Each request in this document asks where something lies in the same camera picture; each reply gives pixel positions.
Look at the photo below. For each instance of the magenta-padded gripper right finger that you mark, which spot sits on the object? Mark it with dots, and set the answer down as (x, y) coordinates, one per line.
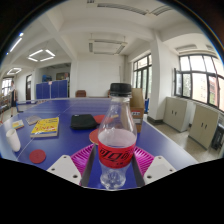
(159, 168)

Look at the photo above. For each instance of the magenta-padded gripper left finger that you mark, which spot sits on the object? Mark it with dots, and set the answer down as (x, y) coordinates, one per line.
(66, 168)

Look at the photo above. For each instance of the clear red-labelled drink bottle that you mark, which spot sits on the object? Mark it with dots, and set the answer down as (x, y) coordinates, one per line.
(116, 140)

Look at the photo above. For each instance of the flat round red coaster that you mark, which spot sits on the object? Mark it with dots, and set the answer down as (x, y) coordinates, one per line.
(37, 156)

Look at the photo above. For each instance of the black paddle case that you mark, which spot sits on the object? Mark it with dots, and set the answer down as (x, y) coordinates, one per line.
(83, 121)

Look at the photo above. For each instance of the white two-door cabinet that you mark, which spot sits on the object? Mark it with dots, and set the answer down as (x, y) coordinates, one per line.
(176, 113)
(203, 126)

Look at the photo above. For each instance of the grey book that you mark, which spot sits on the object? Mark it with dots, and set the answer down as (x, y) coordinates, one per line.
(33, 119)

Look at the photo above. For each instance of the white cup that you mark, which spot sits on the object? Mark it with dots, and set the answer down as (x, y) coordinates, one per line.
(13, 140)

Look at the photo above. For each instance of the small yellow and blue book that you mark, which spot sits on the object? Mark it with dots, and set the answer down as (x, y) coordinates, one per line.
(18, 124)

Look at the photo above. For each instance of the brown cardboard box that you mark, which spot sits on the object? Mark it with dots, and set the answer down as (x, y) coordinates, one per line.
(137, 106)

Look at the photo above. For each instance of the table tennis net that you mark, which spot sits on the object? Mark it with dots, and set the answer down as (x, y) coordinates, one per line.
(26, 105)

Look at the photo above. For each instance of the blue folded partition panels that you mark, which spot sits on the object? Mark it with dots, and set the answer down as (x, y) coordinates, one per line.
(51, 89)

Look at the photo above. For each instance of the dark door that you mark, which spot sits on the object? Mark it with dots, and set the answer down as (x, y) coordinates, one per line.
(29, 87)

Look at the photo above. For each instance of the person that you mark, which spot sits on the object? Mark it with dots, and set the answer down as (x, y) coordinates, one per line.
(13, 96)

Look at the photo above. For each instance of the tall black-framed window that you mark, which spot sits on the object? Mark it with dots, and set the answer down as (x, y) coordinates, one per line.
(142, 75)

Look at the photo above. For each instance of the wide black-framed window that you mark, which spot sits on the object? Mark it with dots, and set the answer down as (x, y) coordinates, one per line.
(200, 81)

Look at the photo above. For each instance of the group of ceiling lights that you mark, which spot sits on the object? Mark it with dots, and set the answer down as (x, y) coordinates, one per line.
(41, 55)

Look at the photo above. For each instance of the ceiling air conditioner unit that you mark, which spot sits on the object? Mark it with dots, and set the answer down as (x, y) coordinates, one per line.
(133, 7)
(107, 46)

